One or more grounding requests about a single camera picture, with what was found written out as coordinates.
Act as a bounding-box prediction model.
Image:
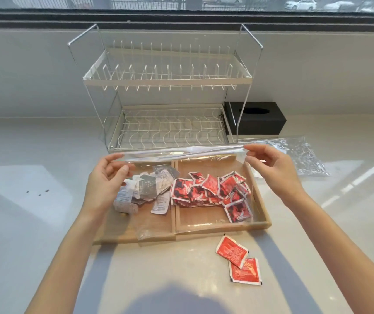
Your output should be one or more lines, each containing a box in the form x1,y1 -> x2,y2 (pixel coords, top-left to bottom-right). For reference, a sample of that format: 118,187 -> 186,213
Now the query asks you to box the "person's right hand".
244,144 -> 305,206

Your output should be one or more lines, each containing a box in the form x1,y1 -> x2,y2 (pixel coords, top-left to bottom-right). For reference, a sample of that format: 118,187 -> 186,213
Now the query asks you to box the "person's left hand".
82,153 -> 138,220

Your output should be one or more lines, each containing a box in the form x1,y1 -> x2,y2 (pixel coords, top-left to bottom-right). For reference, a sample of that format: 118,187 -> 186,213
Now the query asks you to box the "clear plastic bag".
108,144 -> 255,241
239,136 -> 331,179

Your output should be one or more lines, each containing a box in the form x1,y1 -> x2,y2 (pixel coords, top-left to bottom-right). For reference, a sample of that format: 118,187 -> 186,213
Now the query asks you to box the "person's left forearm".
25,208 -> 106,314

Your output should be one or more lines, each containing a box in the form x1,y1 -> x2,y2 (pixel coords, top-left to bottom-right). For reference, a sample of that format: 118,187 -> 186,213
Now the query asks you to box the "person's right forearm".
285,190 -> 374,314

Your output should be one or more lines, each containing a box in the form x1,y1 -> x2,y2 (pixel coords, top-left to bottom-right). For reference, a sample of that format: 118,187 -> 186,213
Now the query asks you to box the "pile of grey white packets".
113,164 -> 181,215

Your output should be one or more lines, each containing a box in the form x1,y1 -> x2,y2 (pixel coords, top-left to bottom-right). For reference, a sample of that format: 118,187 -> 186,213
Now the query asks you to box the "black tissue box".
224,101 -> 287,136

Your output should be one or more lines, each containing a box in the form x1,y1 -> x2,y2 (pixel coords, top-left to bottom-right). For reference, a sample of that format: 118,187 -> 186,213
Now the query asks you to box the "crumpled clear plastic bag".
239,136 -> 331,179

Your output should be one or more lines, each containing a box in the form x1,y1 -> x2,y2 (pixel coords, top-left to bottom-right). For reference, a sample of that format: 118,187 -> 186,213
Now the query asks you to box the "pile of red sauce packets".
170,171 -> 254,224

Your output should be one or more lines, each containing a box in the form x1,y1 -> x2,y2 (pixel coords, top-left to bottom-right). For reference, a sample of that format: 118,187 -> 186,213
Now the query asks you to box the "wooden two-compartment tray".
93,158 -> 272,246

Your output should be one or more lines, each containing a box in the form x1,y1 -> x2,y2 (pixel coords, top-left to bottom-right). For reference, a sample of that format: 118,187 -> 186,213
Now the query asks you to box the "red sauce packet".
228,257 -> 263,286
215,234 -> 250,270

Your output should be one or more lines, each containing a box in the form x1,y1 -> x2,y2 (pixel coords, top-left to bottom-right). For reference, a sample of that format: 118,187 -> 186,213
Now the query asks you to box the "white two-tier dish rack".
67,23 -> 264,154

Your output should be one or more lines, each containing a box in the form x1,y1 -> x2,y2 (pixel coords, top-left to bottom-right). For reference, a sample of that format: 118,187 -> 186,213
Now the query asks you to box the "white car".
284,0 -> 318,11

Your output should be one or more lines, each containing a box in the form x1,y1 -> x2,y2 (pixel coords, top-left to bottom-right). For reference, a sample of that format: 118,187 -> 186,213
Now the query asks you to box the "metal fence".
111,0 -> 187,11

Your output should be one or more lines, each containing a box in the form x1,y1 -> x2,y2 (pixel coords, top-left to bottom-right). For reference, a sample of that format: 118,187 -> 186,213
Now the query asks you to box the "black window frame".
0,8 -> 374,33

